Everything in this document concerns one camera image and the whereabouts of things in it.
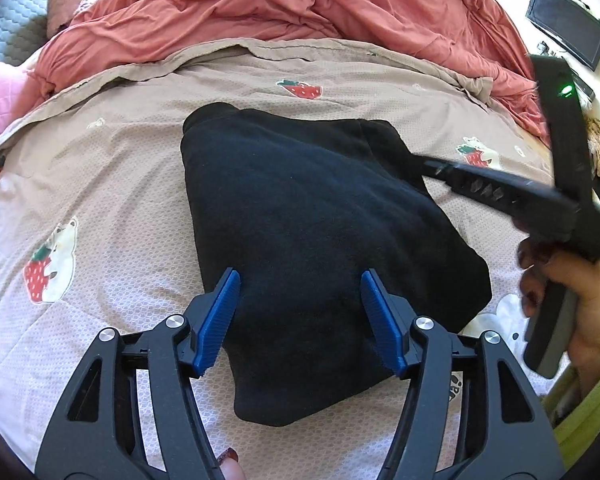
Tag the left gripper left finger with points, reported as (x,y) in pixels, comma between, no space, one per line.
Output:
(209,317)

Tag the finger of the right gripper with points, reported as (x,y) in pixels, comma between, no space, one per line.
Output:
(494,188)

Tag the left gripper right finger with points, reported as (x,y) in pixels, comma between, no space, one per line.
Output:
(390,318)

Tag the black orange small garment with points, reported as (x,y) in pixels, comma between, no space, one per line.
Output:
(301,209)

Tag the left hand red nails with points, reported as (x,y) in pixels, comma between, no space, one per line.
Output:
(229,464)

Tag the lime green sleeve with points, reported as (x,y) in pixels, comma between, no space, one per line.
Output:
(576,421)

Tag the black flat screen monitor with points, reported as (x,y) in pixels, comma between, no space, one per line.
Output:
(570,25)

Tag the terracotta red duvet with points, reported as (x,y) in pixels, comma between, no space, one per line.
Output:
(475,38)

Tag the grey quilted pillow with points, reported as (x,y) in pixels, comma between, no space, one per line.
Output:
(22,29)

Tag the brown ruffled cushion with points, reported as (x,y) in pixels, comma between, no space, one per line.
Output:
(60,13)

